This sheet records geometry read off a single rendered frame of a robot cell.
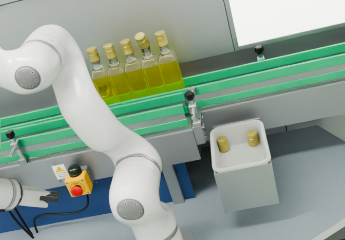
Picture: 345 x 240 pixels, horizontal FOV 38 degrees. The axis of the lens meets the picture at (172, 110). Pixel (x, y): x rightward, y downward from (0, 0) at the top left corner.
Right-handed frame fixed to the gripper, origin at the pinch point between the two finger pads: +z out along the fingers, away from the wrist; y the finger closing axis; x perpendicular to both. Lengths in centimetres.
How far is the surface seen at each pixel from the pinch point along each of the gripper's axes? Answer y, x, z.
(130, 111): 8.2, 30.8, 19.4
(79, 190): 0.3, 2.4, 11.2
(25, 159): -19.0, 9.2, 3.4
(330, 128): 56, 41, 83
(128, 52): 10, 49, 10
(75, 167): -2.5, 9.6, 10.1
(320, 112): 61, 42, 52
